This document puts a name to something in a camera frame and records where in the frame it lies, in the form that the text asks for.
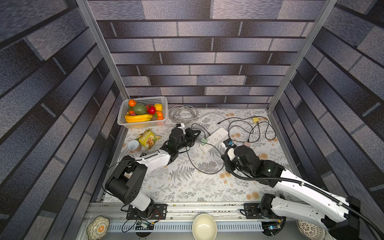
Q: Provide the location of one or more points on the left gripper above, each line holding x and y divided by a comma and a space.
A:
190, 133

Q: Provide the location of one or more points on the green charger plug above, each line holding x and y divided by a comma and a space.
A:
204, 141

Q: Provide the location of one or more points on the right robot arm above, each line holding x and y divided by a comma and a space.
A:
339, 216

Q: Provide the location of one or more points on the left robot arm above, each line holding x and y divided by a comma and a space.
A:
126, 180

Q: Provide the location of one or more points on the white power strip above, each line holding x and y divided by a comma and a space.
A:
215, 139

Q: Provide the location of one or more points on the yellow corn chips bag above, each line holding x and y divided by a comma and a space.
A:
148, 139

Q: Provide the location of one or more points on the pink charger plug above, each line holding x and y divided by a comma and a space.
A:
247, 144

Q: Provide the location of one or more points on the green plastic mango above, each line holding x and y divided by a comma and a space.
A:
140, 109

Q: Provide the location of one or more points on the pull-tab food can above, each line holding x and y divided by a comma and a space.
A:
134, 146

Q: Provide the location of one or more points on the white plastic fruit basket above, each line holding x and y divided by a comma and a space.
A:
159, 118

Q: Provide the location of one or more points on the yellow plastic banana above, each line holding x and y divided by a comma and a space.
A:
138, 118

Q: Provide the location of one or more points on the orange plastic tangerine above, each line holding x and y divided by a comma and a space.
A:
132, 103

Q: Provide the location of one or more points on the cream ceramic bowl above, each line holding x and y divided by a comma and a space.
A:
204, 227

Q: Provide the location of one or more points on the floral green dish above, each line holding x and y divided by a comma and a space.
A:
98, 229

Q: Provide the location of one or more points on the white woven plate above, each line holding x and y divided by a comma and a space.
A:
311, 231

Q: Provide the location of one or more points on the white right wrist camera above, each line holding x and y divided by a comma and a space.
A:
230, 147

